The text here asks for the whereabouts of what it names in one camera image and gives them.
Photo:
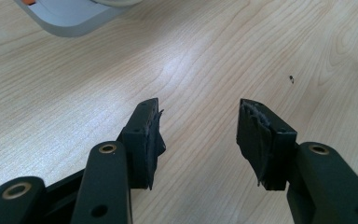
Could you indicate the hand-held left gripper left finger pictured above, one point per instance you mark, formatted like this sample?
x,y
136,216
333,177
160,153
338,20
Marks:
x,y
141,146

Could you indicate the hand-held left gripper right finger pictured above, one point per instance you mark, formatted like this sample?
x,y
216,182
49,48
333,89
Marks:
x,y
270,149

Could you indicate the white two-tier shoe rack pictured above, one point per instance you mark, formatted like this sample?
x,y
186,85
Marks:
x,y
71,18

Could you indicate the small black speck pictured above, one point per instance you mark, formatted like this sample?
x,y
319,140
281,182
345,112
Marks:
x,y
291,79

